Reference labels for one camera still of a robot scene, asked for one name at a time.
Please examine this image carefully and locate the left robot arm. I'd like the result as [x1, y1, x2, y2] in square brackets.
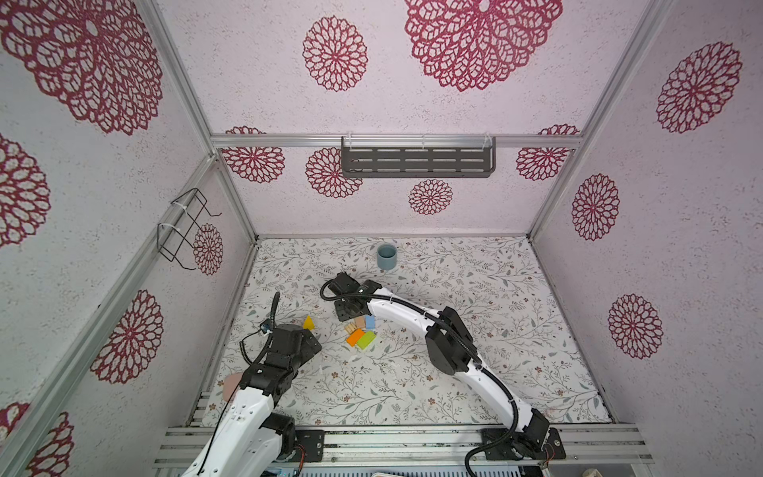
[184, 324, 322, 476]

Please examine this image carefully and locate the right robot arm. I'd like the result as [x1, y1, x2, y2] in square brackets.
[319, 272, 550, 460]

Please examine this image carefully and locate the orange rectangular block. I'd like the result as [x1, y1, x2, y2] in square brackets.
[346, 329, 366, 347]

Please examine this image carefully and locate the green rectangular block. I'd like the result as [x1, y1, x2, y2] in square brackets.
[356, 331, 377, 350]

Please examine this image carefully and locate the pink flat block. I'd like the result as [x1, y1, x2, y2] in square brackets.
[223, 373, 242, 403]

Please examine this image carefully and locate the teal cup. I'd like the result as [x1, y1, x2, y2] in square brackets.
[377, 244, 397, 271]

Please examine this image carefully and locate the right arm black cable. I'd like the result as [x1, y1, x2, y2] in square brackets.
[319, 278, 523, 477]

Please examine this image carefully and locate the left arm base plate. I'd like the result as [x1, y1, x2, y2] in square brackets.
[275, 429, 326, 463]

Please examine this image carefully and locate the grey wall shelf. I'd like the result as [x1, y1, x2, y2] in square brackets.
[340, 136, 496, 179]

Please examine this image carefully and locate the black wire rack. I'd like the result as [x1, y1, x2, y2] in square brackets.
[155, 188, 221, 271]

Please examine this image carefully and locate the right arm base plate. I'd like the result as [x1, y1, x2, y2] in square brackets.
[484, 427, 567, 461]

